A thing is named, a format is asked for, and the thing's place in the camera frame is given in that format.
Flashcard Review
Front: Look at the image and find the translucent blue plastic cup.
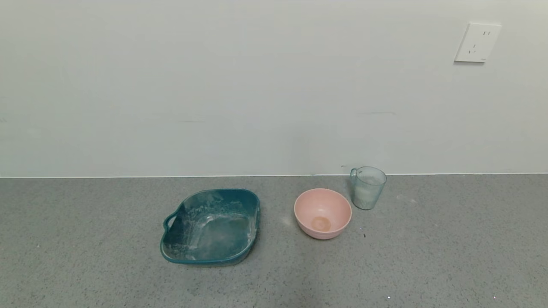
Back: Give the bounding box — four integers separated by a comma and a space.
350, 166, 387, 210

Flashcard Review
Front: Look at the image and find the pink bowl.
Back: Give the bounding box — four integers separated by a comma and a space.
294, 188, 352, 240

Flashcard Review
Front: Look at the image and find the teal plastic tray with handle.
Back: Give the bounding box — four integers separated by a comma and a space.
160, 189, 261, 266

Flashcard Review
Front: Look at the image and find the white wall socket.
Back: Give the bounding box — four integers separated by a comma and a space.
454, 22, 501, 63

